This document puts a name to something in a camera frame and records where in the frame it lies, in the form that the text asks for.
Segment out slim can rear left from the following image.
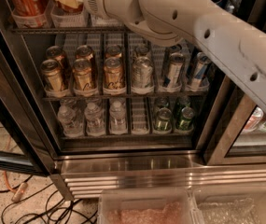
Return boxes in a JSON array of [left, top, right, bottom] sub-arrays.
[[163, 44, 182, 65]]

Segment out water bottle left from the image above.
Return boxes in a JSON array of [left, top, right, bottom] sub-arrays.
[[58, 105, 83, 137]]

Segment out clear bin pink contents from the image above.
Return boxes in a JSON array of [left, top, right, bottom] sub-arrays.
[[98, 187, 195, 224]]

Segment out empty white shelf tray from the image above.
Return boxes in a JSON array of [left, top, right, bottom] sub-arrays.
[[91, 15, 123, 27]]

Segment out water bottle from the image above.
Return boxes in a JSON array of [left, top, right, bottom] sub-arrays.
[[58, 105, 83, 137], [109, 101, 127, 134], [84, 103, 105, 135]]

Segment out orange extension cord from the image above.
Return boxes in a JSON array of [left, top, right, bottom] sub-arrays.
[[0, 119, 29, 203]]

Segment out empty white bottom tray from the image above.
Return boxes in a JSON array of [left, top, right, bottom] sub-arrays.
[[131, 98, 149, 135]]

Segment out top wire shelf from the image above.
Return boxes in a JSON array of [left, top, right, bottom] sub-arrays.
[[10, 26, 130, 35]]

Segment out water bottle right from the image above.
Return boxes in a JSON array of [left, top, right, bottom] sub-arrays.
[[109, 101, 127, 134]]

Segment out silver blue slim can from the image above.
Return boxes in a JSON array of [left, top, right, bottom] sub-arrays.
[[187, 52, 211, 91], [162, 53, 185, 88]]

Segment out green can rear right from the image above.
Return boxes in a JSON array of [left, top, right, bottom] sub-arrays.
[[173, 95, 190, 118]]

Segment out stainless steel fridge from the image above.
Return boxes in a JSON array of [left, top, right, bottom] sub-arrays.
[[0, 0, 266, 200]]

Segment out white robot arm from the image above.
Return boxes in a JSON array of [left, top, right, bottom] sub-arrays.
[[55, 0, 266, 112]]

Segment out silver blue slim can left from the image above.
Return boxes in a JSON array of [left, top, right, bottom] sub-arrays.
[[162, 53, 185, 88]]

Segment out wire shelf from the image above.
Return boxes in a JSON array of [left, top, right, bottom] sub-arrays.
[[43, 91, 207, 101], [10, 26, 130, 35]]

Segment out gold can rear left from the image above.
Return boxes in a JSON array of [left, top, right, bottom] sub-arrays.
[[46, 46, 71, 78]]

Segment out silver can front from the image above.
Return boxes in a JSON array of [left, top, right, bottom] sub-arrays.
[[133, 56, 153, 89]]

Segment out water bottle middle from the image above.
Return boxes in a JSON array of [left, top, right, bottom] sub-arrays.
[[84, 103, 105, 135]]

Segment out open fridge glass door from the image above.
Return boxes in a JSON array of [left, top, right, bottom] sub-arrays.
[[0, 0, 57, 175]]

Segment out gold can front left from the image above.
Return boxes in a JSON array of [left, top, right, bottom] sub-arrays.
[[40, 59, 66, 91]]

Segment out green can rear left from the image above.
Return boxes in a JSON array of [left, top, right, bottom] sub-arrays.
[[153, 97, 170, 113]]

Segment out gold can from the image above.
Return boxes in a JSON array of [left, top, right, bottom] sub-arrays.
[[46, 46, 71, 78], [75, 45, 99, 79], [40, 59, 66, 91], [73, 58, 96, 91], [104, 57, 125, 90], [105, 45, 122, 59]]

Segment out black floor cables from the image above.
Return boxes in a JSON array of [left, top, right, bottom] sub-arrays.
[[0, 167, 99, 224]]

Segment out silver blue slim can right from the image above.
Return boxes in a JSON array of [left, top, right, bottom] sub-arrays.
[[187, 52, 211, 91]]

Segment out middle wire shelf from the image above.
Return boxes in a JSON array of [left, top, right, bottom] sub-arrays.
[[43, 91, 207, 101]]

